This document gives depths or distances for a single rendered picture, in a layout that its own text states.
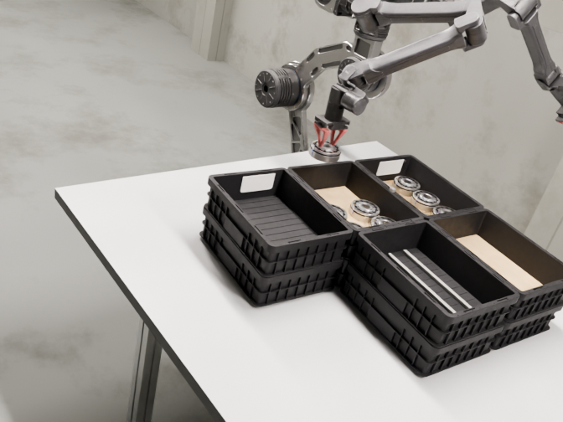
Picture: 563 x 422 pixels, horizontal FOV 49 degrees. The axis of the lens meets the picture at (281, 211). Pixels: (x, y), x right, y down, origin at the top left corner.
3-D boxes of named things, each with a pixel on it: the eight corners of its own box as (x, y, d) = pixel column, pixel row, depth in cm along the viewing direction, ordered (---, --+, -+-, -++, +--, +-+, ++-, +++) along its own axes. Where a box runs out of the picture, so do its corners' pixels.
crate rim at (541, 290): (424, 224, 202) (426, 218, 201) (483, 213, 218) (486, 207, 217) (519, 301, 175) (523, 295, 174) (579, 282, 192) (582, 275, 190)
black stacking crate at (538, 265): (415, 249, 207) (426, 220, 201) (473, 235, 223) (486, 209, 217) (506, 326, 180) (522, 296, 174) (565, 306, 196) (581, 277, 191)
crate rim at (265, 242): (205, 181, 196) (206, 175, 195) (283, 172, 212) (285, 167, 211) (269, 254, 169) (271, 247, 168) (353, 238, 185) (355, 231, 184)
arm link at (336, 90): (341, 80, 197) (328, 81, 193) (356, 89, 193) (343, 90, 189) (336, 100, 200) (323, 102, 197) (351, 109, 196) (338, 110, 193)
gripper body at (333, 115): (349, 126, 200) (355, 105, 197) (324, 129, 195) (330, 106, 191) (338, 118, 205) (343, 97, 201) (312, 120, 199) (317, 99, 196)
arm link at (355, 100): (358, 80, 200) (349, 64, 194) (384, 94, 193) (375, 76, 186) (334, 107, 200) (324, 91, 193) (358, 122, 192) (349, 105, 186)
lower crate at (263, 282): (196, 234, 206) (201, 204, 200) (271, 223, 223) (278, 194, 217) (255, 311, 180) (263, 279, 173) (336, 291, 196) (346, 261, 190)
